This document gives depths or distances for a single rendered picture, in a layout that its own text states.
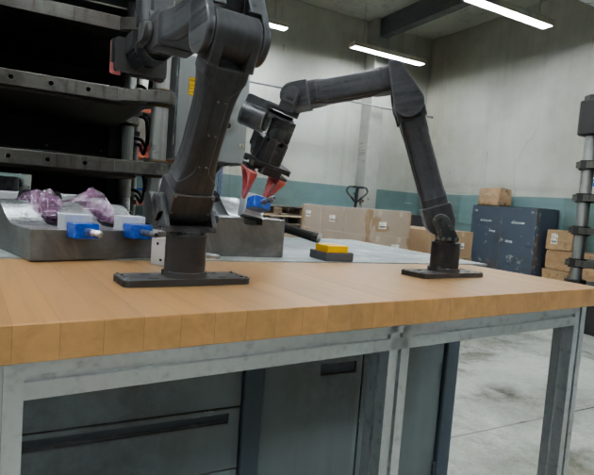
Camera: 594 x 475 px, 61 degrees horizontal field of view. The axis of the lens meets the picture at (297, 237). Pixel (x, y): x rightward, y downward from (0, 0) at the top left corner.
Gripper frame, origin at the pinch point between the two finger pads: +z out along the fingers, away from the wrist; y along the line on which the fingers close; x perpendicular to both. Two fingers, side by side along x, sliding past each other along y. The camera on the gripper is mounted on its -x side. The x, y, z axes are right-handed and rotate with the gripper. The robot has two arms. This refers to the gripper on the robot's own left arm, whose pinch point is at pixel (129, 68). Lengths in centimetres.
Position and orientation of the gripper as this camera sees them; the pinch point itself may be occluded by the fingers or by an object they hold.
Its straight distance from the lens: 118.5
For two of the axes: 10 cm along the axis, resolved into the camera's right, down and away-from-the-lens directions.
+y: -8.3, -0.2, -5.5
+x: -0.6, 10.0, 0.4
